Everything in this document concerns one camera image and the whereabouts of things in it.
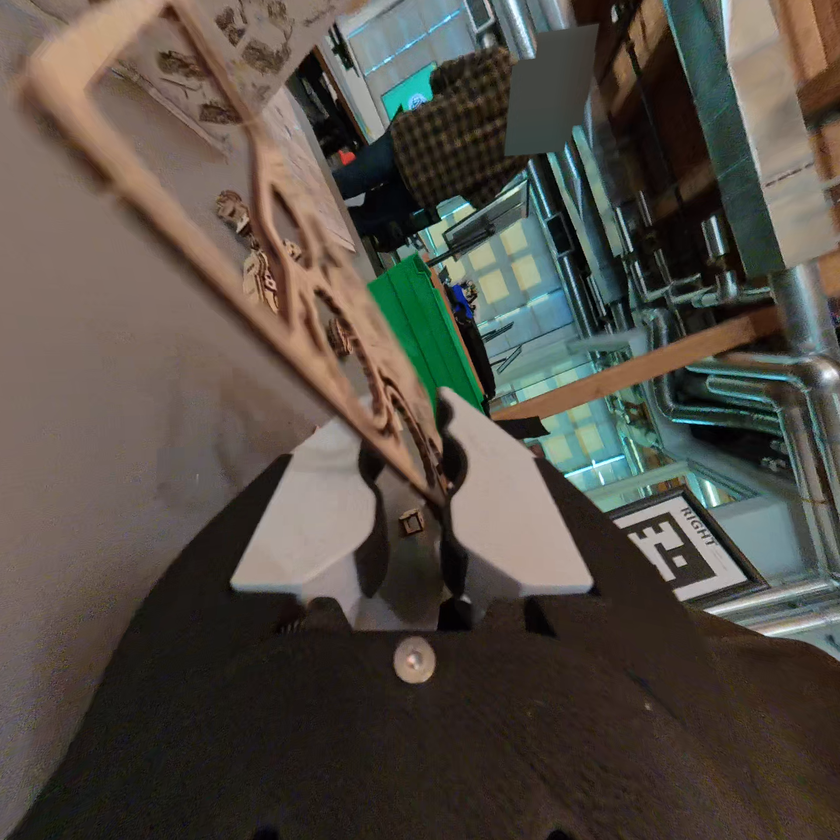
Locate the silver metal pipes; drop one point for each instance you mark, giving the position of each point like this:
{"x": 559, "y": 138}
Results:
{"x": 774, "y": 394}

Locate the green plastic bin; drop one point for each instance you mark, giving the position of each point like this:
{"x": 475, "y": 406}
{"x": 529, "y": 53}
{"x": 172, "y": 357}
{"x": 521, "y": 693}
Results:
{"x": 420, "y": 328}

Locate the silver metal duct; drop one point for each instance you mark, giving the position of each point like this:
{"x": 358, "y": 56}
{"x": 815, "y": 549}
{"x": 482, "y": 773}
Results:
{"x": 735, "y": 144}

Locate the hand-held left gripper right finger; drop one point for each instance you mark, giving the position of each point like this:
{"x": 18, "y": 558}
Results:
{"x": 518, "y": 525}

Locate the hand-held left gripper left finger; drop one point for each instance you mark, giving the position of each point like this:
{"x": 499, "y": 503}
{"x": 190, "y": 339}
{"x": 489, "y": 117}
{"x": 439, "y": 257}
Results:
{"x": 308, "y": 525}

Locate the grey desk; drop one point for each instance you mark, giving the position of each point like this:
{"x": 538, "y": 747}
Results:
{"x": 98, "y": 394}

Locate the wooden beam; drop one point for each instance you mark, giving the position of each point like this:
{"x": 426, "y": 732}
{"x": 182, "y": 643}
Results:
{"x": 656, "y": 361}

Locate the small wooden puzzle piece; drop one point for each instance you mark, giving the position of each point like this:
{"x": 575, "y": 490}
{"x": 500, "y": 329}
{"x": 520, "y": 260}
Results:
{"x": 259, "y": 282}
{"x": 231, "y": 211}

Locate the green screen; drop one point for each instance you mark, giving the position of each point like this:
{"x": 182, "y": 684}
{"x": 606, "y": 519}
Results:
{"x": 410, "y": 95}

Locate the tiny square wooden piece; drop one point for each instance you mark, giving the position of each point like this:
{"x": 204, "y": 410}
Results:
{"x": 411, "y": 523}

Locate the laser-cut wooden puzzle sheet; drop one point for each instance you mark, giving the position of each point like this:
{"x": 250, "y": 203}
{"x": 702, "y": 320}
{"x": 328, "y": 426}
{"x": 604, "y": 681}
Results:
{"x": 151, "y": 193}

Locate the printed instruction sheet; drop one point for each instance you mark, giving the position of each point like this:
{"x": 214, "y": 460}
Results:
{"x": 269, "y": 56}

